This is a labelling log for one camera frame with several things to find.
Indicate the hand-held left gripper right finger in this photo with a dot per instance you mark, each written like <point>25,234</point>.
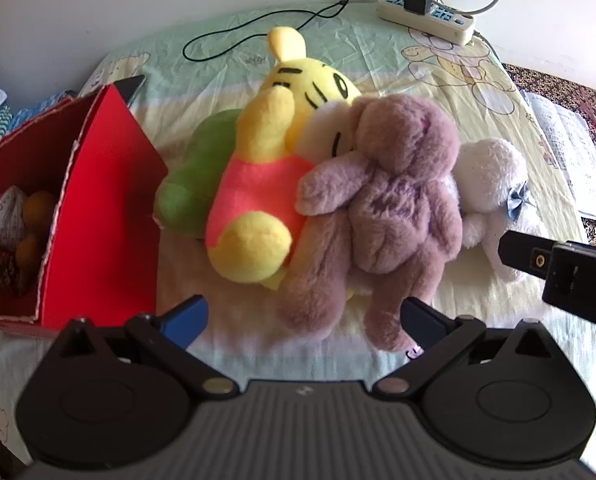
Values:
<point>422,322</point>

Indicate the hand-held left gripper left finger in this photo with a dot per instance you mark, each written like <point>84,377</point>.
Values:
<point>188,317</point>

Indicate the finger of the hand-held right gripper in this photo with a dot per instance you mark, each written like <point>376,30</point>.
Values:
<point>522,255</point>

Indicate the white plush rabbit blue bow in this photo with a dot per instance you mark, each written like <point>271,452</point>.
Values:
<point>492,175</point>

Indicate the mauve plush bear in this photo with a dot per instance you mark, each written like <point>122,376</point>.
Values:
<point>402,195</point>

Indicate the red cardboard box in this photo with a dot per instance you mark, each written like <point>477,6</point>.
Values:
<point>103,210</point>

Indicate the green plush toy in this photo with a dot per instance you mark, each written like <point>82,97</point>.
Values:
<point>193,180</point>

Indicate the yellow tiger plush toy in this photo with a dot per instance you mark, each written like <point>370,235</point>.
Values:
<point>258,195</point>

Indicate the orange fruit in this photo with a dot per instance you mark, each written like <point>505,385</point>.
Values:
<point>30,255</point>
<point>40,207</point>

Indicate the brown pine cone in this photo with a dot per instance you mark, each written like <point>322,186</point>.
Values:
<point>10,275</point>

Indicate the black smartphone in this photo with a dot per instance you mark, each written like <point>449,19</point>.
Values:
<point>130,89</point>

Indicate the white power strip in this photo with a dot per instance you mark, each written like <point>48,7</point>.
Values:
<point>447,22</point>

